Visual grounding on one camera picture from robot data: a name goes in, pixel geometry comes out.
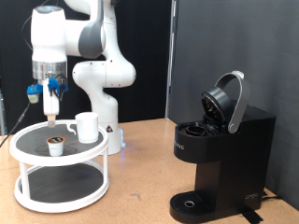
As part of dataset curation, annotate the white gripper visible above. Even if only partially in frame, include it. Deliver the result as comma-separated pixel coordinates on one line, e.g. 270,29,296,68
42,78,60,129

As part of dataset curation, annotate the orange-rimmed coffee pod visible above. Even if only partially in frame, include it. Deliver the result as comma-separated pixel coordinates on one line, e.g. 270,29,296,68
46,135,66,157

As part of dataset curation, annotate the white ceramic mug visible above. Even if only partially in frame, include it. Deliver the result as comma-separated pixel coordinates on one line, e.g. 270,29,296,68
65,111,100,145

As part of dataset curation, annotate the black Keurig coffee machine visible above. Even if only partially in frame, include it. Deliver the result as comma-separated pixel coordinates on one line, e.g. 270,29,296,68
169,70,277,224

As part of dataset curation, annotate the white two-tier turntable stand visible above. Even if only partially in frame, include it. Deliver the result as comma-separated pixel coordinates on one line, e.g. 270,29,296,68
8,119,110,214

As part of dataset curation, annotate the grey metal pole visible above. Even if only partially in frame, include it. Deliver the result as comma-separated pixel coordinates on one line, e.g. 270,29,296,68
164,0,179,120

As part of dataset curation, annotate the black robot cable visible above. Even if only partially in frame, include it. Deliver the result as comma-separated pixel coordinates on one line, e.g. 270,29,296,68
0,101,32,147

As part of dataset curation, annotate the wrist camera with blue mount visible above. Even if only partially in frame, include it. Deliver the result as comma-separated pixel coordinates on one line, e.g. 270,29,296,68
26,82,44,105

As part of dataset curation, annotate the blue cable clip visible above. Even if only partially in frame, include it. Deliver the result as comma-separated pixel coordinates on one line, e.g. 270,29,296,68
48,77,69,95

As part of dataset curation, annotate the grey metal frame post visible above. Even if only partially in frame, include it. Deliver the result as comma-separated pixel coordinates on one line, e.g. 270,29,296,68
0,76,7,136

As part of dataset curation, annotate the black power cord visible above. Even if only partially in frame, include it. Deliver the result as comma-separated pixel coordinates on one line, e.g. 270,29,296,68
261,189,283,203

